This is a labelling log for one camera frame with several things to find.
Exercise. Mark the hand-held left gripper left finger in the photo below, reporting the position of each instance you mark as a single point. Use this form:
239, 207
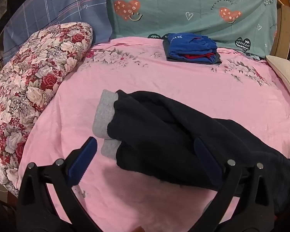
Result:
83, 160

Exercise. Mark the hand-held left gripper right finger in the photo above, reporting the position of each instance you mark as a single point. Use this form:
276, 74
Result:
209, 160

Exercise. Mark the black pants with grey lining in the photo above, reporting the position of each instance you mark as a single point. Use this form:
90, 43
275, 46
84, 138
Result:
159, 137

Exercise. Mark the pink floral bed sheet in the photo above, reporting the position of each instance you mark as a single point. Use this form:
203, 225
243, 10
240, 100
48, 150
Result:
183, 82

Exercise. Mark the red and white floral quilt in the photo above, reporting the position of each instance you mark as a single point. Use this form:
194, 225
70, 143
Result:
38, 77

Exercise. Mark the red folded garment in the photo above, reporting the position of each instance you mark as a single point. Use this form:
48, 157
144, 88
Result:
195, 57

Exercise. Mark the dark grey folded garment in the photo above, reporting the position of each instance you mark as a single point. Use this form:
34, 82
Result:
174, 59

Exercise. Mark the cream pillow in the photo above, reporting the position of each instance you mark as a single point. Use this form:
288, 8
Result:
287, 75

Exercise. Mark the blue folded garment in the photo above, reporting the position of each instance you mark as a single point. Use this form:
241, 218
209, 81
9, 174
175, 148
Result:
191, 43

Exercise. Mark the wooden headboard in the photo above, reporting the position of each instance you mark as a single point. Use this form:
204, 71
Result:
284, 29

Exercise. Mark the blue plaid bedding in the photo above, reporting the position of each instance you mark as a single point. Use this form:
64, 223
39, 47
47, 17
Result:
62, 4

